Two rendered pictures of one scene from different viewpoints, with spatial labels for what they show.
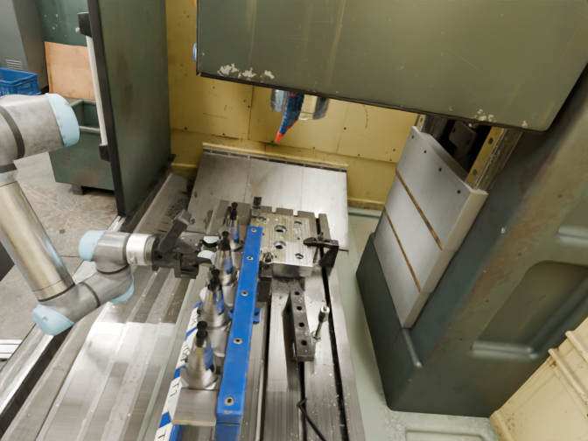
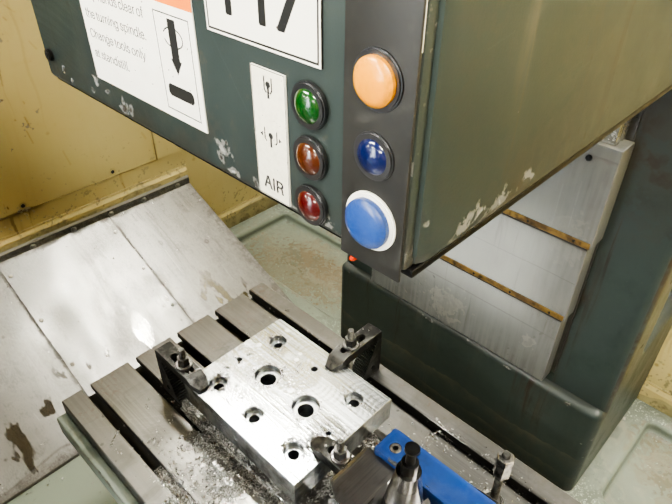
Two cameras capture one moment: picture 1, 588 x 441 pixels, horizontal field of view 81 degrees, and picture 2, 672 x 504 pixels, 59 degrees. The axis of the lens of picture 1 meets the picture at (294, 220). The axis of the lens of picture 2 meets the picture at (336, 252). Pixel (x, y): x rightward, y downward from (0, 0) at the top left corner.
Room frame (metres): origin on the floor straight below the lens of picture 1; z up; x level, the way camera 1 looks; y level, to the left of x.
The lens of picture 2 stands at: (0.43, 0.40, 1.80)
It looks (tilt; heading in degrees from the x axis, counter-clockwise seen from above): 37 degrees down; 321
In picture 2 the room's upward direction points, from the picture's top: 1 degrees clockwise
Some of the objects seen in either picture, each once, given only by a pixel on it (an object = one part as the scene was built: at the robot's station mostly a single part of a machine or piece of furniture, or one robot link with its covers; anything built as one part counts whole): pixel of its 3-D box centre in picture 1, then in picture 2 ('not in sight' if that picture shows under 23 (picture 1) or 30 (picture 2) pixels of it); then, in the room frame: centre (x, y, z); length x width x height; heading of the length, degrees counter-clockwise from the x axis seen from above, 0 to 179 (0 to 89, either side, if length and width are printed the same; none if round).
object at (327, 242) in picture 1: (319, 248); (352, 356); (1.01, -0.11, 0.97); 0.13 x 0.03 x 0.15; 97
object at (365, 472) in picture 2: (233, 231); (361, 482); (0.69, 0.15, 1.21); 0.07 x 0.05 x 0.01; 97
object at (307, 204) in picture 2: not in sight; (309, 205); (0.67, 0.22, 1.61); 0.02 x 0.01 x 0.02; 7
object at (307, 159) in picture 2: not in sight; (308, 158); (0.67, 0.22, 1.64); 0.02 x 0.01 x 0.02; 7
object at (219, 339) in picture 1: (207, 342); not in sight; (0.37, 0.11, 1.21); 0.07 x 0.05 x 0.01; 97
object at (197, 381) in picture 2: (255, 212); (184, 376); (1.16, 0.16, 0.97); 0.13 x 0.03 x 0.15; 7
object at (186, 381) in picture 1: (200, 371); not in sight; (0.31, 0.10, 1.21); 0.06 x 0.06 x 0.03
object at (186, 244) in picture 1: (176, 255); not in sight; (0.62, 0.27, 1.16); 0.12 x 0.08 x 0.09; 97
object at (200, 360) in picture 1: (201, 353); not in sight; (0.31, 0.10, 1.26); 0.04 x 0.04 x 0.07
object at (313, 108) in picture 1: (302, 87); not in sight; (0.94, 0.05, 1.53); 0.16 x 0.16 x 0.12
